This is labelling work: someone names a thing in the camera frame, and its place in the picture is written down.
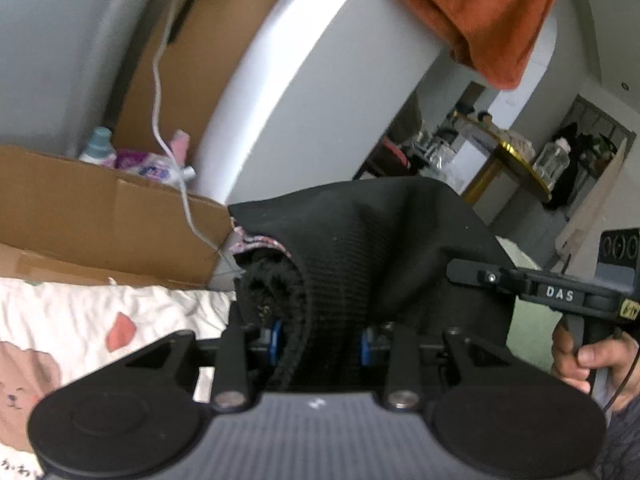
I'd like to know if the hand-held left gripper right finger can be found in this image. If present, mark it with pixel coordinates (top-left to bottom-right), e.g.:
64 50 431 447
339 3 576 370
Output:
359 324 531 413

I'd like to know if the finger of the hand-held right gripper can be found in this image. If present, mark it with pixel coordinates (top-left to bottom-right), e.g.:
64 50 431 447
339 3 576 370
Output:
446 259 521 293

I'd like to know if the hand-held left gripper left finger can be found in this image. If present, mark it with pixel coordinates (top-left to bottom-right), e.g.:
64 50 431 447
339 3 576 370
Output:
100 304 282 413

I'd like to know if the black and floral garment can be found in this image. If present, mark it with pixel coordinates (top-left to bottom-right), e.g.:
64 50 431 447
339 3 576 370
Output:
227 176 526 393

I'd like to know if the person's right hand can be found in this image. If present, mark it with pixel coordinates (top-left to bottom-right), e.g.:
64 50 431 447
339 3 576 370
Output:
552 327 640 411

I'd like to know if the clear glass bottle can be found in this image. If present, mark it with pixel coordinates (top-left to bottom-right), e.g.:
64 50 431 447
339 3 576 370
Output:
427 137 451 171

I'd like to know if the gold rimmed round table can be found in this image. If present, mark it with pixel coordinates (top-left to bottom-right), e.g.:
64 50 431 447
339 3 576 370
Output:
452 110 553 206

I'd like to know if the white printed bedsheet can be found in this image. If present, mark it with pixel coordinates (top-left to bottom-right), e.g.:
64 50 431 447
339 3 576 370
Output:
0 275 241 480

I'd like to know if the hanging dark coat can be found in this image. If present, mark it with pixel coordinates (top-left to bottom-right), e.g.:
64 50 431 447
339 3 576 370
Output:
545 122 593 211

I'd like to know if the clear glass jar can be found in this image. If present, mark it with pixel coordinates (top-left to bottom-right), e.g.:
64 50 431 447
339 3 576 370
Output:
531 137 572 178

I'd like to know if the person's dark grey clothing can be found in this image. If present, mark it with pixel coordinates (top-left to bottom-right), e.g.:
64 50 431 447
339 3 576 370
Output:
595 385 640 480

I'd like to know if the pink packet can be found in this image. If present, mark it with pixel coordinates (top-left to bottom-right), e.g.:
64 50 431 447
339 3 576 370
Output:
169 130 192 166

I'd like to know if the purple packet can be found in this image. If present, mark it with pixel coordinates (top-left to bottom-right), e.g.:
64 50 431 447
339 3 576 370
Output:
115 149 181 183

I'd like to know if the orange cloth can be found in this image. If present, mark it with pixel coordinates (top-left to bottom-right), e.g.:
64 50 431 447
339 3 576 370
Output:
369 0 575 92

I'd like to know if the bottle with teal cap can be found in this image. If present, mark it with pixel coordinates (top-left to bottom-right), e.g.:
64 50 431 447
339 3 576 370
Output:
79 126 120 167

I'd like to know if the white cable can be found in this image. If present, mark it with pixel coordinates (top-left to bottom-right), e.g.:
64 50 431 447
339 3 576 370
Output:
151 0 223 258

